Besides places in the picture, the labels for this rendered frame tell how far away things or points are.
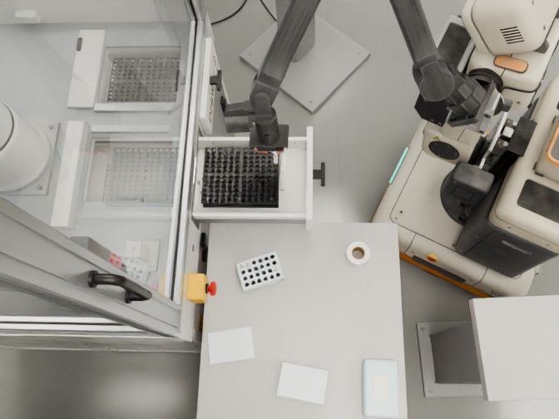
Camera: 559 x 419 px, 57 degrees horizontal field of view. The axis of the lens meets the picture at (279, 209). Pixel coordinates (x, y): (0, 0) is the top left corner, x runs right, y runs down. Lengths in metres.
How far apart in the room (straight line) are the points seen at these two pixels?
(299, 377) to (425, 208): 0.99
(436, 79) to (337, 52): 1.58
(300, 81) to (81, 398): 1.78
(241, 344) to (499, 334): 0.73
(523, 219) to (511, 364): 0.42
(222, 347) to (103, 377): 1.00
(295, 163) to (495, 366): 0.81
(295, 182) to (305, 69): 1.22
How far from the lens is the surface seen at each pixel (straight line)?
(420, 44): 1.21
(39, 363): 2.56
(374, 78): 2.74
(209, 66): 1.67
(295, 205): 1.53
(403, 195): 2.17
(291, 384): 1.47
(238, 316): 1.55
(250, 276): 1.55
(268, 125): 1.26
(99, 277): 0.82
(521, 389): 1.64
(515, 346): 1.64
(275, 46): 1.19
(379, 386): 1.49
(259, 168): 1.51
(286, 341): 1.53
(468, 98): 1.28
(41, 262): 0.69
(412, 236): 2.13
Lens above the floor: 2.29
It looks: 71 degrees down
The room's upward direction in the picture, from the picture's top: 9 degrees counter-clockwise
